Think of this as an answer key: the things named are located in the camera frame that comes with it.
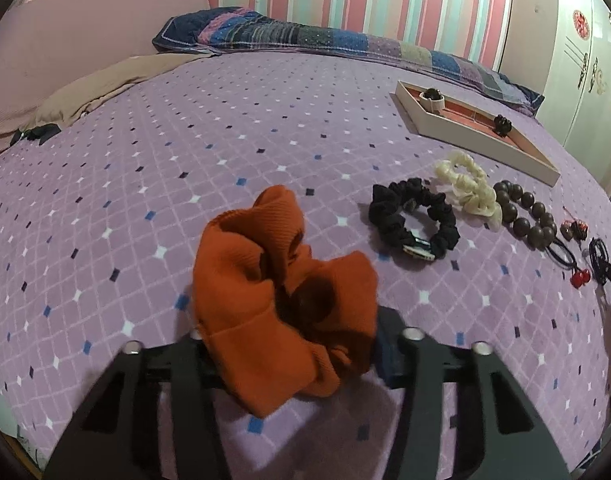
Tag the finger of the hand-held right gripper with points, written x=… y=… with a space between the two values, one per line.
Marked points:
x=605 y=269

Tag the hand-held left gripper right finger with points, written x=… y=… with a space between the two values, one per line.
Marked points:
x=388 y=355

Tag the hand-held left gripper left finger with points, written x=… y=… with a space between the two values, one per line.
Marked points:
x=185 y=360

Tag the orange fabric scrunchie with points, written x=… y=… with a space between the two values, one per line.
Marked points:
x=235 y=270

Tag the cream fabric scrunchie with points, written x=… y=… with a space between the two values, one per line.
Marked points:
x=478 y=200

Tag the black fabric scrunchie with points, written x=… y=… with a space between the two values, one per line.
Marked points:
x=385 y=210

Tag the white tray brick-pattern inside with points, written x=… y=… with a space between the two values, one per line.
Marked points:
x=435 y=122

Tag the small black hair claw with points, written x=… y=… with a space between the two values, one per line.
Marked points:
x=500 y=125

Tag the white wardrobe with stickers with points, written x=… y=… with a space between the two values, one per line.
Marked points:
x=575 y=70

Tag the small black cloth item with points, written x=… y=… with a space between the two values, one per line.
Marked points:
x=33 y=133

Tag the tan folded blanket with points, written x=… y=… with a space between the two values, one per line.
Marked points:
x=110 y=80

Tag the patchwork blue purple pillow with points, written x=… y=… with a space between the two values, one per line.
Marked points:
x=285 y=35

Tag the pink headboard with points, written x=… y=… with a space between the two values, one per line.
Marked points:
x=60 y=35

